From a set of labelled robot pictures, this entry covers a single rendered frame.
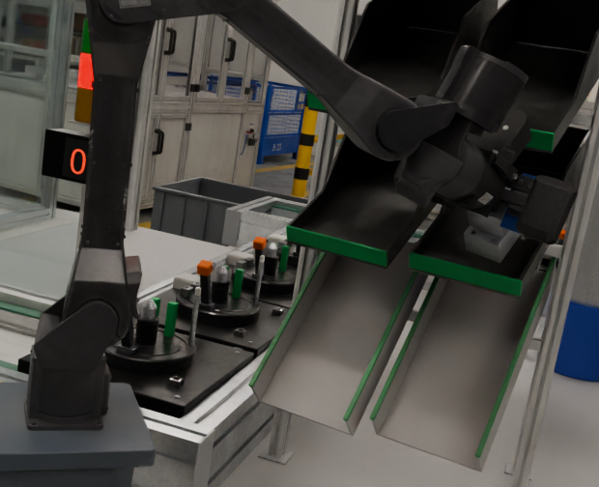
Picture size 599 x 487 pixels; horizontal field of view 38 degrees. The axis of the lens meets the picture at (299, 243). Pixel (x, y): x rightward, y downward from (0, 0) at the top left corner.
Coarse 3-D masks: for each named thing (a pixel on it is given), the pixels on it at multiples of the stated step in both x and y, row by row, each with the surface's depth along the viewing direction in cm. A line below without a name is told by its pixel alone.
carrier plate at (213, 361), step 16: (208, 352) 126; (224, 352) 127; (240, 352) 128; (112, 368) 114; (192, 368) 118; (208, 368) 119; (224, 368) 120; (240, 368) 124; (128, 384) 110; (144, 384) 111; (160, 384) 112; (192, 384) 113; (208, 384) 114; (144, 400) 108; (160, 400) 107; (176, 400) 107; (192, 400) 108; (176, 416) 107
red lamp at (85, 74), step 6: (84, 54) 126; (90, 54) 127; (84, 60) 127; (90, 60) 126; (84, 66) 127; (90, 66) 126; (78, 72) 128; (84, 72) 127; (90, 72) 127; (78, 78) 128; (84, 78) 127; (90, 78) 127; (78, 84) 128; (84, 84) 127; (90, 84) 127
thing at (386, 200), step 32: (352, 160) 114; (384, 160) 119; (320, 192) 109; (352, 192) 112; (384, 192) 112; (288, 224) 103; (320, 224) 106; (352, 224) 106; (384, 224) 106; (416, 224) 104; (352, 256) 100; (384, 256) 98
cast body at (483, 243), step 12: (468, 216) 94; (480, 216) 93; (492, 216) 91; (468, 228) 95; (480, 228) 94; (492, 228) 93; (504, 228) 92; (468, 240) 95; (480, 240) 94; (492, 240) 93; (504, 240) 93; (516, 240) 96; (480, 252) 95; (492, 252) 94; (504, 252) 94
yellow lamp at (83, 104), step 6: (78, 90) 128; (84, 90) 127; (90, 90) 127; (78, 96) 128; (84, 96) 127; (90, 96) 127; (78, 102) 128; (84, 102) 128; (90, 102) 127; (78, 108) 128; (84, 108) 128; (90, 108) 128; (78, 114) 128; (84, 114) 128; (90, 114) 128; (78, 120) 128; (84, 120) 128; (90, 120) 128
